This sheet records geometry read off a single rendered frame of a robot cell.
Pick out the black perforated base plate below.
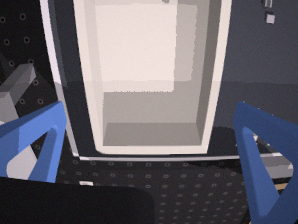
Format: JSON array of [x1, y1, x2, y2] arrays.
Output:
[[0, 0, 251, 224]]

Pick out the light grey rectangular nest plate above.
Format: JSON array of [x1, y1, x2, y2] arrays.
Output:
[[261, 156, 293, 179]]

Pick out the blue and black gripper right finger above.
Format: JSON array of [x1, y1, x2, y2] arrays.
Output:
[[233, 101, 298, 224]]

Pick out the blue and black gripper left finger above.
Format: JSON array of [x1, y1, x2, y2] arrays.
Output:
[[0, 101, 67, 183]]

